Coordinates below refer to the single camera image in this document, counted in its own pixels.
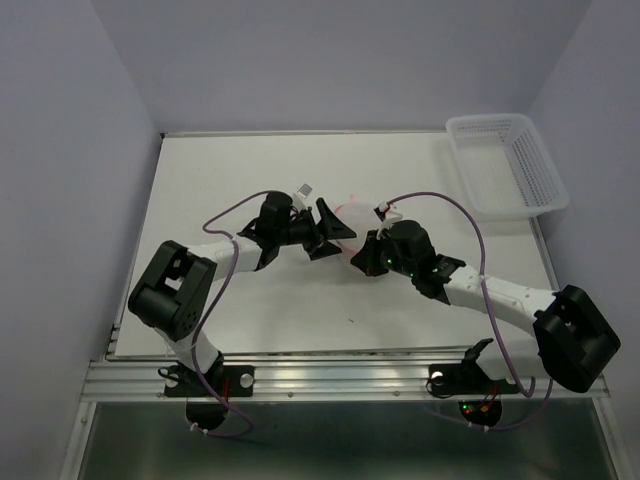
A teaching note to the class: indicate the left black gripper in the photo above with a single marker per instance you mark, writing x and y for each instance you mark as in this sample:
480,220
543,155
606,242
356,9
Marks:
315,246

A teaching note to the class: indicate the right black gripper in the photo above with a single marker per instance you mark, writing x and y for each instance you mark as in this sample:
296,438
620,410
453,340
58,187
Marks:
365,258

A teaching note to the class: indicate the white mesh laundry bag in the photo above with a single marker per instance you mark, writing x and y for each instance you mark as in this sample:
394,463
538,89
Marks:
360,218

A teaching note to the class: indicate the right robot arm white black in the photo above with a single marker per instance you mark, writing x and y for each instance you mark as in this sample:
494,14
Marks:
574,341

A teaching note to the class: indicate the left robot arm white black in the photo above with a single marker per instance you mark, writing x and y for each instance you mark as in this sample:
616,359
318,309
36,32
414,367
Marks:
180,285

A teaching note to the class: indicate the white plastic basket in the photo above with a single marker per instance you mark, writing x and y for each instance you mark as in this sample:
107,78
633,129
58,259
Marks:
505,166

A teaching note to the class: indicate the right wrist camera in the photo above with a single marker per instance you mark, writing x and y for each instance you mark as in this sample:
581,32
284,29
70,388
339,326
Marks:
388,215

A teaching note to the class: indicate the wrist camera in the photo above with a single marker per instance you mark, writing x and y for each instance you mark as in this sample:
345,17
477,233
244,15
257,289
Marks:
388,215
305,191

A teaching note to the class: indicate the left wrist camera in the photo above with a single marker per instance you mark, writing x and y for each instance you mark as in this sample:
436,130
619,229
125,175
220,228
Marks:
305,191

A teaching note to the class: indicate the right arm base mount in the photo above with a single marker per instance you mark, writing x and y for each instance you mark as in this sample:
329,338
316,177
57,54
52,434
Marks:
465,377

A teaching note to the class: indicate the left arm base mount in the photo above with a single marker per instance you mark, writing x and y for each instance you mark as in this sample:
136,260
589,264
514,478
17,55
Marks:
229,381

